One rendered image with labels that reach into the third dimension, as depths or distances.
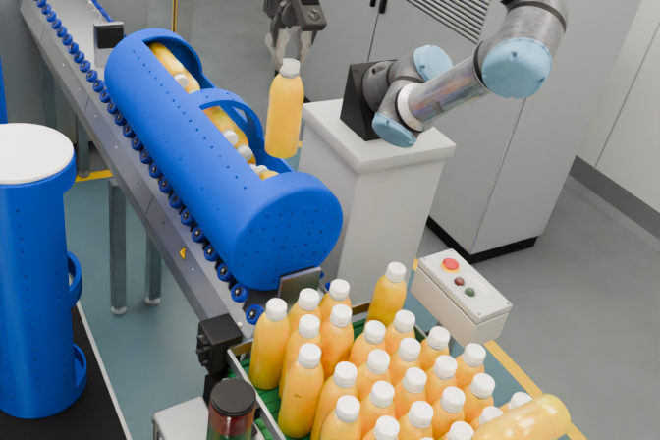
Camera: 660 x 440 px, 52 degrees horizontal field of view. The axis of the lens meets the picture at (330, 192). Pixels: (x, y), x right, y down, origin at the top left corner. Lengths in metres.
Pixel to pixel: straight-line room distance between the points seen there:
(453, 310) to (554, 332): 1.79
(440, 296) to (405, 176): 0.47
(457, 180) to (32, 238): 2.04
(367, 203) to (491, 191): 1.37
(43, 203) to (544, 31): 1.23
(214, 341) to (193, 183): 0.38
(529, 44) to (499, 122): 1.75
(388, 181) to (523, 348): 1.45
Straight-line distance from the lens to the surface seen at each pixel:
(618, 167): 4.27
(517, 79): 1.32
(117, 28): 2.52
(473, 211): 3.24
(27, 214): 1.83
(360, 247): 1.94
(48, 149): 1.88
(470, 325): 1.46
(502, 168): 3.09
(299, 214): 1.47
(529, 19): 1.34
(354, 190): 1.80
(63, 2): 3.14
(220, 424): 0.99
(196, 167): 1.58
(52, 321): 2.09
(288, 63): 1.38
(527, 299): 3.36
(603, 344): 3.32
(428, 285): 1.53
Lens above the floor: 2.02
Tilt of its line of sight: 34 degrees down
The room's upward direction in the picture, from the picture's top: 11 degrees clockwise
